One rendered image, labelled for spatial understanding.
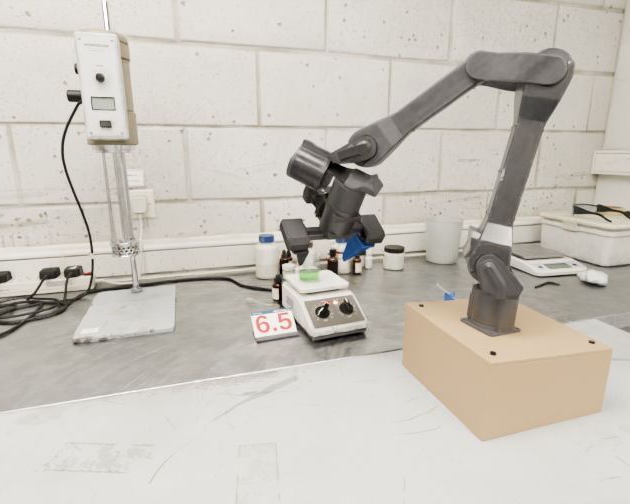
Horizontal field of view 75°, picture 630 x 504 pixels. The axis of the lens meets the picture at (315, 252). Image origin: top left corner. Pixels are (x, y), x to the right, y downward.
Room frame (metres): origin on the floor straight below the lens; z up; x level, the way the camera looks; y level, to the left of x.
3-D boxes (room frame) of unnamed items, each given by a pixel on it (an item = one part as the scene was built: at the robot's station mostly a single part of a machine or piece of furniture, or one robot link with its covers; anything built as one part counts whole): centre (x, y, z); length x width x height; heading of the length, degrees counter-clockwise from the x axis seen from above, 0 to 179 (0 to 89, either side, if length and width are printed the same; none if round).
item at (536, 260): (1.35, -0.74, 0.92); 0.26 x 0.19 x 0.05; 12
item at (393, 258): (1.32, -0.26, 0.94); 0.07 x 0.07 x 0.07
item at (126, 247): (0.95, 0.45, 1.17); 0.07 x 0.07 x 0.25
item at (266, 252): (1.22, 0.15, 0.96); 0.07 x 0.07 x 0.13
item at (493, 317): (0.60, -0.27, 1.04); 0.07 x 0.07 x 0.06; 25
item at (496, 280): (0.60, -0.27, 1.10); 0.09 x 0.07 x 0.06; 164
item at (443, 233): (1.42, -0.44, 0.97); 0.18 x 0.13 x 0.15; 19
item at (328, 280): (0.92, 0.00, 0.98); 0.12 x 0.12 x 0.01; 22
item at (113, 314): (0.94, 0.44, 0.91); 0.30 x 0.20 x 0.01; 18
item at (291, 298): (0.89, -0.01, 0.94); 0.22 x 0.13 x 0.08; 22
